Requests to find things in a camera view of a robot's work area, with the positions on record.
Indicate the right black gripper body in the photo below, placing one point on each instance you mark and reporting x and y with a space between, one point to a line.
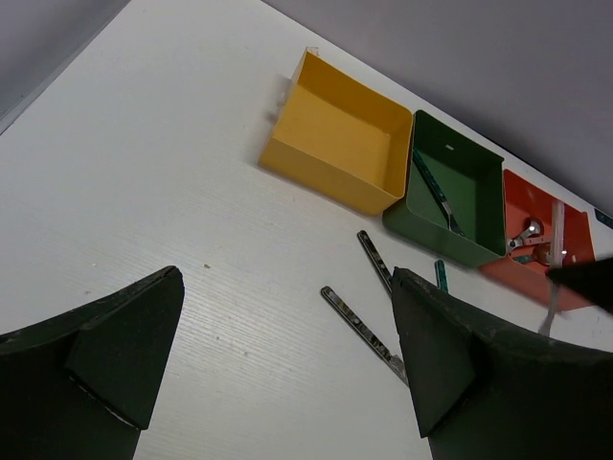
590 280

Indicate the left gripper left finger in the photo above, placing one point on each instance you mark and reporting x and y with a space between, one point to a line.
83 384

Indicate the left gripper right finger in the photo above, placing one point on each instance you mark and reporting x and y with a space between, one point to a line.
485 388

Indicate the pink handled fork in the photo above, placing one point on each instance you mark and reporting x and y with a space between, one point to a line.
556 259

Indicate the black handled spoon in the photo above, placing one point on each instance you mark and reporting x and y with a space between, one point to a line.
533 229

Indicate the black patterned handle knife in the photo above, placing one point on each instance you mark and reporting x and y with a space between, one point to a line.
394 362

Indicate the teal handled fork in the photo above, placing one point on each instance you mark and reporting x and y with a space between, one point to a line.
438 194

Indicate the teal handled spoon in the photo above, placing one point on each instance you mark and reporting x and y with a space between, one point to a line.
543 259

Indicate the right blue corner label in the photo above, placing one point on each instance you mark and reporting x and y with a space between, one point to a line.
603 218

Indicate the red paper box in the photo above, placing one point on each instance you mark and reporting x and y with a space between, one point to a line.
524 200

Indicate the green paper box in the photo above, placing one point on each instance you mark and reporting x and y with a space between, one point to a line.
471 177

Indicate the yellow paper box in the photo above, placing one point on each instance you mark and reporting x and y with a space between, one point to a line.
340 138

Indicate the teal handled knife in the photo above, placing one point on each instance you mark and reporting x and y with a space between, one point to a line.
441 278

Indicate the black patterned handle fork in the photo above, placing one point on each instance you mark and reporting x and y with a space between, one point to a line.
380 267

